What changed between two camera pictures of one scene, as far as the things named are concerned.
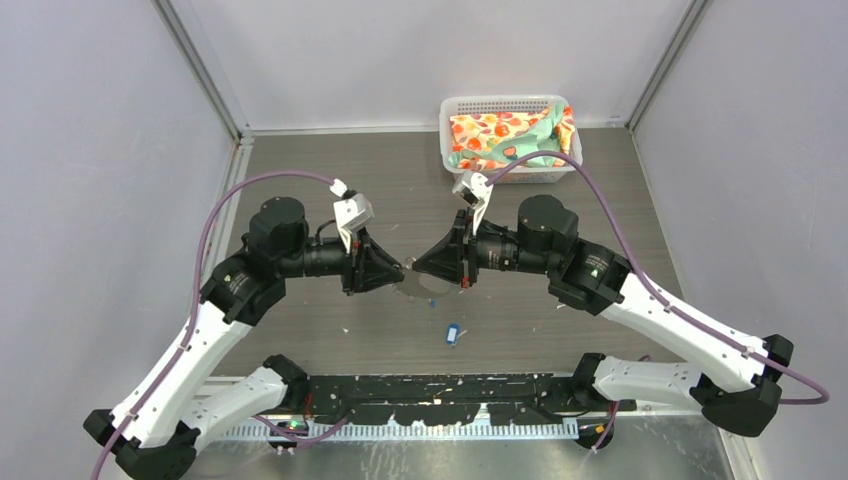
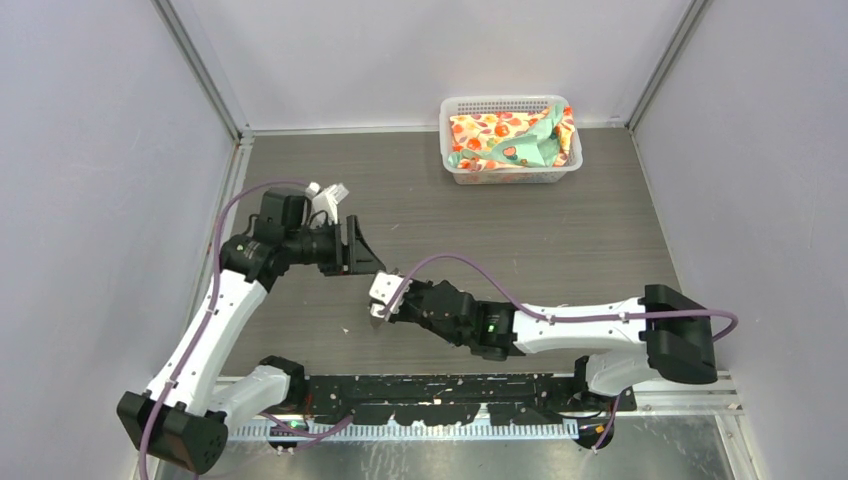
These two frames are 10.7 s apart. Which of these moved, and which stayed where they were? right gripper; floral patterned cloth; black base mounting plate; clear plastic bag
Moved: right gripper; clear plastic bag
Stayed: black base mounting plate; floral patterned cloth
